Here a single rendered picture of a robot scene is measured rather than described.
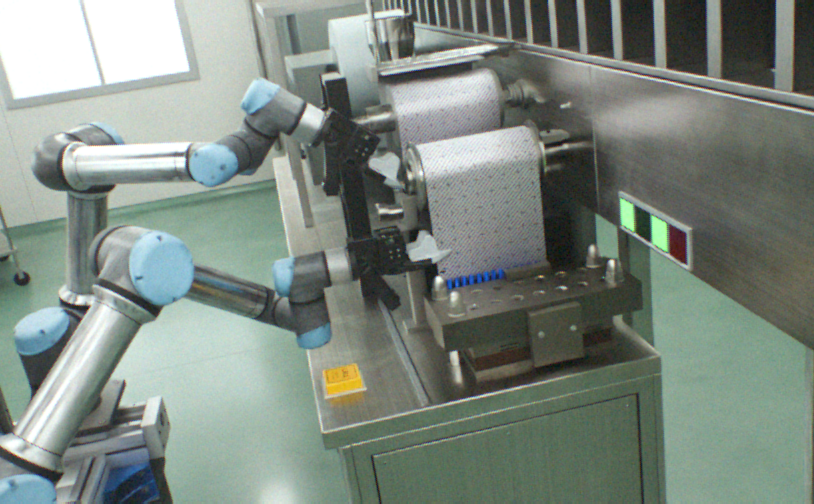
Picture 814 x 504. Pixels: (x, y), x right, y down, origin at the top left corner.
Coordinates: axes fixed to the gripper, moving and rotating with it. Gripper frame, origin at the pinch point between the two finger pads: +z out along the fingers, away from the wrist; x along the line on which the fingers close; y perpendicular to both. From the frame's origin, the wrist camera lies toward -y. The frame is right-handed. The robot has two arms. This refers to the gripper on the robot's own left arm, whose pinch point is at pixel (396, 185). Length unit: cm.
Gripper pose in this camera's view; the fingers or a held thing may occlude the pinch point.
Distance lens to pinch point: 167.8
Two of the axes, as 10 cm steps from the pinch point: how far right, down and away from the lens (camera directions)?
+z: 8.4, 4.4, 3.3
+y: 5.1, -8.4, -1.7
